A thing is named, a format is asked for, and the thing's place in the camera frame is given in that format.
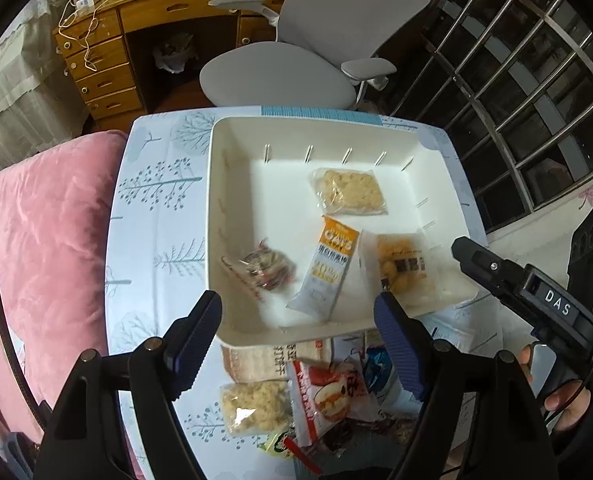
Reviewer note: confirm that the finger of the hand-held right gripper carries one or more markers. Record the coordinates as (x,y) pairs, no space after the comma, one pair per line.
(481,262)

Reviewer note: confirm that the wooden desk with drawers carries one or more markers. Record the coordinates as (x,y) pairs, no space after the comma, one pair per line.
(106,65)

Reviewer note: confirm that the person's right hand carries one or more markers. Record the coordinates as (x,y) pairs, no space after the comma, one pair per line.
(566,400)

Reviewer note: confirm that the yellow pastry packet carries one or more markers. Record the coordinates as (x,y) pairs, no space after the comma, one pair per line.
(406,270)

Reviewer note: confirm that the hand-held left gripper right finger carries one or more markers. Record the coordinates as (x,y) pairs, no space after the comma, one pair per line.
(401,355)

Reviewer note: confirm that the white lace bed skirt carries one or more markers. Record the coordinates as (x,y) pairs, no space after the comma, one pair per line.
(21,90)

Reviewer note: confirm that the tree print tablecloth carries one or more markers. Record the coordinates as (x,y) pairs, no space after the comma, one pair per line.
(161,220)

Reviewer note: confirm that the brown white snack packet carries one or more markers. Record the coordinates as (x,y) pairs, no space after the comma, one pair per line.
(266,362)

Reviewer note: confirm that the white floral sheet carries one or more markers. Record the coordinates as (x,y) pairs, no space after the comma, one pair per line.
(551,215)

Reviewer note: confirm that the orange white protein bar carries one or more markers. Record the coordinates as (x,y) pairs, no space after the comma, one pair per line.
(326,270)

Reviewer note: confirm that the pink blanket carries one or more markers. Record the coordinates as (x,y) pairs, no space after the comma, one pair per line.
(41,240)

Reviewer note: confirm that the clear rice crisp packet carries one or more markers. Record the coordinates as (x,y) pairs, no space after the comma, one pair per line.
(254,407)
(349,190)

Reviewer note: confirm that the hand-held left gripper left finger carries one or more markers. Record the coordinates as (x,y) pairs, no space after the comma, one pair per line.
(191,355)

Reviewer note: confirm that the light blue snack packet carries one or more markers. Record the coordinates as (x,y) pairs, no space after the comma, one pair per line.
(381,372)

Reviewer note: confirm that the metal window grille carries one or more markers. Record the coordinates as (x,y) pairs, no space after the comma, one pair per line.
(501,85)

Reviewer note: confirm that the red white cake packet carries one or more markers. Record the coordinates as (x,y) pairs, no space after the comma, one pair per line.
(326,400)

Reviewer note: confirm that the striped candy packet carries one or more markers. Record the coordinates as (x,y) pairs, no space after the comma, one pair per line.
(264,267)

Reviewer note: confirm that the grey office chair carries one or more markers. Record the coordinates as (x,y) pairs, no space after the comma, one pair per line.
(326,15)

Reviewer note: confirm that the white plastic tray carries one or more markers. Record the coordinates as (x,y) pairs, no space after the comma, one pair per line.
(276,195)

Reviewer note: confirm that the plastic trash bag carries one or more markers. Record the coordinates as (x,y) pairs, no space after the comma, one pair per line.
(174,52)

